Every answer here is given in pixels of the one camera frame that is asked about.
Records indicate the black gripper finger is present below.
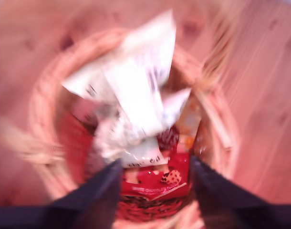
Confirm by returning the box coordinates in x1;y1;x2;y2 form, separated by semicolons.
52;158;124;229
191;156;268;229

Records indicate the red and orange egg bag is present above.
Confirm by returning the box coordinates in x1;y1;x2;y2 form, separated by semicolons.
121;95;202;201

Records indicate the white crinkled printed egg bag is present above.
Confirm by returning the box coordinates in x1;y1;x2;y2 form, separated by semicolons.
93;87;192;169

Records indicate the white Galaxy egg bag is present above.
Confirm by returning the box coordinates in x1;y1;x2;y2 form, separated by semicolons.
61;9;177;141

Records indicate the woven wicker basket with handle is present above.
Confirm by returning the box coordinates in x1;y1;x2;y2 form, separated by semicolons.
0;14;241;229

